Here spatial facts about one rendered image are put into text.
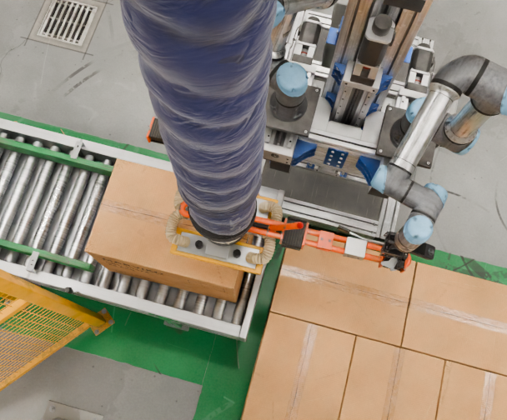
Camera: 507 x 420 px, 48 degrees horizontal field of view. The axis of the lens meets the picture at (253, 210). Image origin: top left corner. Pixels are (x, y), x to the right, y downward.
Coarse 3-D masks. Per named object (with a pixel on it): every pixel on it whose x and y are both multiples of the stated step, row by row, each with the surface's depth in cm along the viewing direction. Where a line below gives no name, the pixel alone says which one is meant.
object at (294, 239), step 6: (288, 222) 194; (306, 222) 193; (306, 228) 192; (282, 234) 191; (288, 234) 193; (294, 234) 193; (300, 234) 193; (306, 234) 192; (282, 240) 191; (288, 240) 192; (294, 240) 192; (300, 240) 192; (282, 246) 195; (288, 246) 194; (294, 246) 191; (300, 246) 191
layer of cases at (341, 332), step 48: (288, 288) 255; (336, 288) 256; (384, 288) 256; (432, 288) 256; (480, 288) 256; (288, 336) 249; (336, 336) 249; (384, 336) 250; (432, 336) 250; (480, 336) 250; (288, 384) 243; (336, 384) 243; (384, 384) 244; (432, 384) 244; (480, 384) 244
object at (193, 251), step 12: (180, 228) 206; (192, 240) 204; (204, 240) 204; (180, 252) 203; (192, 252) 203; (204, 252) 203; (228, 252) 203; (240, 252) 201; (216, 264) 203; (228, 264) 202; (240, 264) 202; (252, 264) 202
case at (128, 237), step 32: (128, 192) 225; (160, 192) 225; (96, 224) 221; (128, 224) 221; (160, 224) 221; (192, 224) 222; (96, 256) 223; (128, 256) 218; (160, 256) 218; (192, 288) 243; (224, 288) 219
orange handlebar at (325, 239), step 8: (184, 208) 196; (184, 216) 195; (256, 216) 196; (272, 224) 195; (256, 232) 194; (264, 232) 193; (272, 232) 193; (312, 232) 194; (320, 232) 193; (328, 232) 193; (320, 240) 192; (328, 240) 193; (336, 240) 194; (344, 240) 193; (320, 248) 193; (328, 248) 192; (336, 248) 192; (344, 248) 192; (376, 248) 193; (368, 256) 192; (376, 256) 192; (408, 264) 191
